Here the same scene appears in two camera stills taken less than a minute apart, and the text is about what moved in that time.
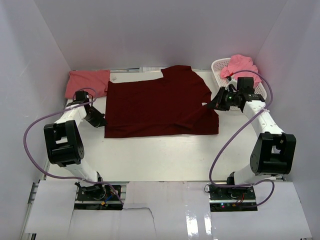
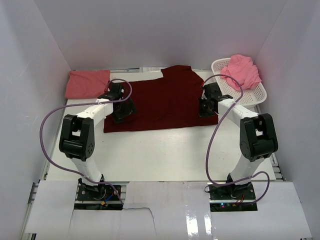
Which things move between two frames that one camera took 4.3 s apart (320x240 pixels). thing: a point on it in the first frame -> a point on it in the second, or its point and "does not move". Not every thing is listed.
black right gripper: (217, 103) -> (202, 113)
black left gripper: (100, 121) -> (129, 109)
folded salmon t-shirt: (94, 82) does not move
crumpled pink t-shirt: (238, 62) does not move
